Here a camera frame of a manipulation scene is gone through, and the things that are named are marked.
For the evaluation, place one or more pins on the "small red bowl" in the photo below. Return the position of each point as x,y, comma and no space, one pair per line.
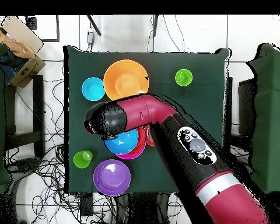
150,138

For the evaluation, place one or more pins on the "medium blue bowl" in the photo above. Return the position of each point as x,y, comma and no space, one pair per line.
122,143

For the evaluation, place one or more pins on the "large pink bowl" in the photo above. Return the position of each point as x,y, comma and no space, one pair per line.
130,156

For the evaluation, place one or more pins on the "large orange bowl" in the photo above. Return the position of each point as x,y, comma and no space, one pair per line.
123,79

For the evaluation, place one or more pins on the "small light blue bowl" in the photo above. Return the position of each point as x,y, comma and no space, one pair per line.
93,89

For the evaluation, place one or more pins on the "purple bowl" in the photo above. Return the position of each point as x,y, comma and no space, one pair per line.
112,177

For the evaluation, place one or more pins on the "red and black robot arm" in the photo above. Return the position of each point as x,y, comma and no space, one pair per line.
149,109

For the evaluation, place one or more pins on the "dark green table cloth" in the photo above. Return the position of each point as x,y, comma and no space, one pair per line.
196,98

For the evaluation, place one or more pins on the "green cup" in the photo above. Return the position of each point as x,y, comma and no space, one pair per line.
183,77
80,161

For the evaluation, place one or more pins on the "grey power adapter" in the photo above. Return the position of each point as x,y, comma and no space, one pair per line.
90,37

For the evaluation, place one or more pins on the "black tripod leg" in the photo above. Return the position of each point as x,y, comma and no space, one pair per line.
94,25
155,25

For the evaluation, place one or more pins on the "black side furniture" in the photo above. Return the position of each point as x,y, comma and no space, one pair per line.
247,105

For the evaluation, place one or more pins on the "cardboard box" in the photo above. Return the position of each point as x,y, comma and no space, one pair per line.
25,70

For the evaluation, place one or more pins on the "brown cloth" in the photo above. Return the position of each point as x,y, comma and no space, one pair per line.
18,46

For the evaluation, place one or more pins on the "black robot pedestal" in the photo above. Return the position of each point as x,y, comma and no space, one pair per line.
142,210

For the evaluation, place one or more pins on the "black stool frame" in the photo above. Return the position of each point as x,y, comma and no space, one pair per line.
38,105

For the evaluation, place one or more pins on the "black square frame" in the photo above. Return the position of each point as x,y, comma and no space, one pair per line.
57,30

